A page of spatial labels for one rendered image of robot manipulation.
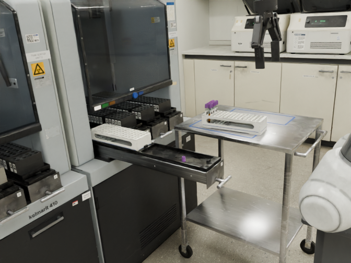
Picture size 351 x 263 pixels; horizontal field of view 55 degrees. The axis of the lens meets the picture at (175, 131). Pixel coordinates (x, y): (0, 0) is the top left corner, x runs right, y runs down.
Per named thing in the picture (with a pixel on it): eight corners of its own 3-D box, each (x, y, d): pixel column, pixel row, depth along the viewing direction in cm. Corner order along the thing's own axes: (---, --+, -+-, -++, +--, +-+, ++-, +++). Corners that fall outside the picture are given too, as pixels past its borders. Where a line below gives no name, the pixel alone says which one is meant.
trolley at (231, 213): (177, 255, 199) (168, 125, 171) (218, 217, 233) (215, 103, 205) (289, 309, 160) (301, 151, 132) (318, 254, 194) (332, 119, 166)
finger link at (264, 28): (271, 19, 110) (270, 16, 109) (263, 48, 107) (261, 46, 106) (260, 20, 112) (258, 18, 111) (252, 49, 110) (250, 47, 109)
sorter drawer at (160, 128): (69, 122, 215) (67, 108, 212) (86, 116, 226) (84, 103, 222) (159, 141, 174) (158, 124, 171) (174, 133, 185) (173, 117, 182)
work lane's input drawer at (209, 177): (85, 154, 164) (82, 137, 161) (106, 145, 174) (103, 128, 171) (217, 193, 123) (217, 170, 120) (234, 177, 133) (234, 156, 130)
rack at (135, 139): (91, 141, 161) (89, 129, 159) (106, 134, 168) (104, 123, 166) (137, 153, 144) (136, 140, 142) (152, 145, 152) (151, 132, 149)
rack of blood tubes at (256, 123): (201, 127, 166) (200, 115, 164) (210, 120, 174) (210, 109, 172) (259, 135, 151) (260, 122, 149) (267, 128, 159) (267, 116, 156)
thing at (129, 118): (133, 123, 177) (132, 112, 175) (137, 124, 176) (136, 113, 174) (118, 130, 168) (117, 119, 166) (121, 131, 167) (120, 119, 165)
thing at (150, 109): (152, 115, 189) (151, 105, 187) (155, 116, 188) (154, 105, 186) (138, 121, 180) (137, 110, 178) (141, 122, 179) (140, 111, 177)
